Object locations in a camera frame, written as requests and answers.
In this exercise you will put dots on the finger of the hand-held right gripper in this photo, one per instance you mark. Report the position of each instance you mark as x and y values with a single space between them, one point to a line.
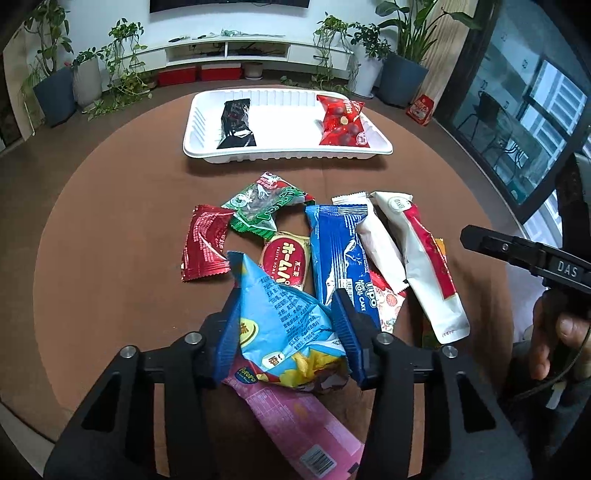
498 244

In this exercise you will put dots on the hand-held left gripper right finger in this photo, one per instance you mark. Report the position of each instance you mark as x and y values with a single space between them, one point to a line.
348 332

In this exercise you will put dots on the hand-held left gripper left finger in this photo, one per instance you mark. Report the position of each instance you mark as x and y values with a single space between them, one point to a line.
228 337

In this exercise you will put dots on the strawberry print snack packet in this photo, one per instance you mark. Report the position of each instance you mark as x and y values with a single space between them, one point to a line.
388 304

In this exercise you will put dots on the light blue chips packet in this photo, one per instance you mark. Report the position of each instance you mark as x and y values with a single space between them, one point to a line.
281 323

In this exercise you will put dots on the white pouch with red stripe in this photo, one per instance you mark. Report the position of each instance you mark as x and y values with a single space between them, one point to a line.
425 267

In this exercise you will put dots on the blue roll cake packet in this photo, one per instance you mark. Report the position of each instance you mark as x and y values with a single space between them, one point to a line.
334 249

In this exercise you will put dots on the narrow white snack packet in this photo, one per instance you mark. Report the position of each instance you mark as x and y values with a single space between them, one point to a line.
376 240

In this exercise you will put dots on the gold packet with red label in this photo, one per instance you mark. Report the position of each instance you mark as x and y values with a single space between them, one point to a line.
286 258

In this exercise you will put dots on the pink snack packet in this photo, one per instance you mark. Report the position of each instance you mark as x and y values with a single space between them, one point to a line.
295 424

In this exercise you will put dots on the white plastic tray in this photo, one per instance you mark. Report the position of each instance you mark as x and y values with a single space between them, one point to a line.
286 124

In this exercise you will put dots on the person's right hand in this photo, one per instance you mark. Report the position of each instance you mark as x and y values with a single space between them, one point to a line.
540 337

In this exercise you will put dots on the dark red foil packet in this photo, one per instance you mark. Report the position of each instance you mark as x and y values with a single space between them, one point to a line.
205 244

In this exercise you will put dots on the black balcony chair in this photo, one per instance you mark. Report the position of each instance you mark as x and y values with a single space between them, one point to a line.
491 110

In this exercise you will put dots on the green snack packet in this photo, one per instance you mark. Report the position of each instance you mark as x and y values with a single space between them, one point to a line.
261 203

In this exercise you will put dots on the red gift bag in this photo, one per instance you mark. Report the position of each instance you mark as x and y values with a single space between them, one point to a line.
421 110

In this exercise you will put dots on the broad leaf plant blue pot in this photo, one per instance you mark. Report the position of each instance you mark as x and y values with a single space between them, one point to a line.
404 78

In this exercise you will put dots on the red chocolate ball packet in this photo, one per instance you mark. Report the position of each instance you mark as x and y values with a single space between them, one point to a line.
344 122

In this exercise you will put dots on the plant in smooth white pot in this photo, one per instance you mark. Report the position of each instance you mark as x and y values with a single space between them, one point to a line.
369 76

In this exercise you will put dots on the black snack packet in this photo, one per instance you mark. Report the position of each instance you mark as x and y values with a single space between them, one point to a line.
235 122

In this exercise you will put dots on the hanging pothos plant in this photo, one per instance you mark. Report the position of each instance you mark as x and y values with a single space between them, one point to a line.
330 46

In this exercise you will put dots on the red storage box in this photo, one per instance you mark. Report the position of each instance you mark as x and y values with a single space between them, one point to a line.
220 72
178 76

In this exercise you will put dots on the small round plant pot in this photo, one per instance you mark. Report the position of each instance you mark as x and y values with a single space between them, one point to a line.
253 70

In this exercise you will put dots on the trailing vine plant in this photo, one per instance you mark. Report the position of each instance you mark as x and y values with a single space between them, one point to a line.
124 69

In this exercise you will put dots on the white television cabinet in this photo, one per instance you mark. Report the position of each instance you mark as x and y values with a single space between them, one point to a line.
258 48

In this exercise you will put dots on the plant in ribbed white pot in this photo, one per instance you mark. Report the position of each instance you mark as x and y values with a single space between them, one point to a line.
87 83

